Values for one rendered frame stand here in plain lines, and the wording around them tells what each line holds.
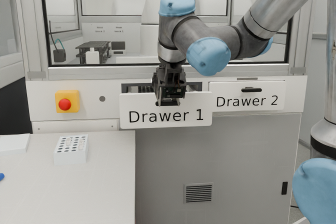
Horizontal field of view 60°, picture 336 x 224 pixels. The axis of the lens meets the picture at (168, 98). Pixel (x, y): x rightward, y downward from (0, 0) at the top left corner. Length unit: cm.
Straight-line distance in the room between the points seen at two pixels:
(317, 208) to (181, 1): 43
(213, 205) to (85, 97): 67
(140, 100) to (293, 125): 64
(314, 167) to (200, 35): 31
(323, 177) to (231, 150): 82
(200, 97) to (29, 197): 53
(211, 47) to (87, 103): 63
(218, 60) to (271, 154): 75
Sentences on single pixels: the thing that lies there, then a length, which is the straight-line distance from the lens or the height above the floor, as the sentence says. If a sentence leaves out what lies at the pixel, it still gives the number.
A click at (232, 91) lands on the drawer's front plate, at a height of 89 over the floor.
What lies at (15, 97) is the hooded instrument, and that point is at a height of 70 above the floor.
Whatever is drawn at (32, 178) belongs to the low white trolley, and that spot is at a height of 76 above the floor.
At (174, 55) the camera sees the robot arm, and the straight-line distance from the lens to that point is 68.
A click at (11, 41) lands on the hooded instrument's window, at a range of 197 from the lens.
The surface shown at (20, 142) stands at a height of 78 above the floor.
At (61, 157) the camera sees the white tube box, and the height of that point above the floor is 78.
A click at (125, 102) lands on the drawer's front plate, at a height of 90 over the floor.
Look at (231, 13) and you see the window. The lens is 109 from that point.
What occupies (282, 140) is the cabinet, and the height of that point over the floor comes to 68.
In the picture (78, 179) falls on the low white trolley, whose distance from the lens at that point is 79.
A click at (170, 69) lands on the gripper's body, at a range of 69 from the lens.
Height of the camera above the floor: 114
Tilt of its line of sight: 15 degrees down
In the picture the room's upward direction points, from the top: straight up
